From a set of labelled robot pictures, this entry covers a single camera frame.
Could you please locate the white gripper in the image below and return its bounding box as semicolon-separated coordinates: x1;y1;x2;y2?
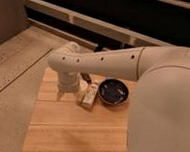
57;71;80;100

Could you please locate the dark ceramic bowl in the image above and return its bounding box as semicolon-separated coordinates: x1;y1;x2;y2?
98;79;129;106

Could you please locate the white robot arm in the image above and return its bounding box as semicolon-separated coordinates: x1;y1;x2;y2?
48;41;190;152

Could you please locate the dark brown bar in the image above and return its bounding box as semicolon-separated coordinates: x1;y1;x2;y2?
81;73;91;83

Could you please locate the white rectangular bottle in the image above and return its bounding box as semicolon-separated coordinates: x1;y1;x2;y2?
82;81;99;109

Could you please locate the wooden slatted table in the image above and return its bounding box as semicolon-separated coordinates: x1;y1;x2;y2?
23;68;129;152

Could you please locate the grey couch corner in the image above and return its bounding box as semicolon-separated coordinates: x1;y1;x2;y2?
0;0;29;44

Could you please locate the black table leg bracket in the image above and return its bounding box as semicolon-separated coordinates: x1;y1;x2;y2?
94;44;103;53

